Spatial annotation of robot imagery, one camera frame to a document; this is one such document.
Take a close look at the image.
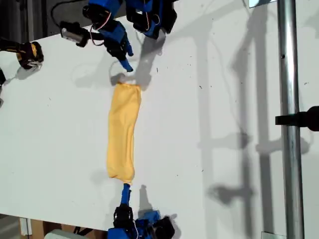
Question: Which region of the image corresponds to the yellow towel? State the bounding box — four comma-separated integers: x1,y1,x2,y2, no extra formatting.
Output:
106,81,143,186

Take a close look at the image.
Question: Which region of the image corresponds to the white box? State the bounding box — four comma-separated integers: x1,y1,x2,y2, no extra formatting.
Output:
44,229,78,239

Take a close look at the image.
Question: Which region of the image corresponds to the steel post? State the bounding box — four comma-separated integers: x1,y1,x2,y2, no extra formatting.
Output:
276,0,306,239

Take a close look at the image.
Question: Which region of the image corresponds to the white table leg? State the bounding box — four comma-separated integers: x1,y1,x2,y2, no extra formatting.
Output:
19,217,32,236

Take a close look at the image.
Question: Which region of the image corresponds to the black clamp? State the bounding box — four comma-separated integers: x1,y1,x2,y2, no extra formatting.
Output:
275,106,319,132

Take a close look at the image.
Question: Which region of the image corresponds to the black camera cable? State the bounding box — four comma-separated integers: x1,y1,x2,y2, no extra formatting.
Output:
50,0,73,28

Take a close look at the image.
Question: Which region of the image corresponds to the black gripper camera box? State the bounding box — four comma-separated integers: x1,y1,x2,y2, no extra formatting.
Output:
154,216,176,238
60,21,89,48

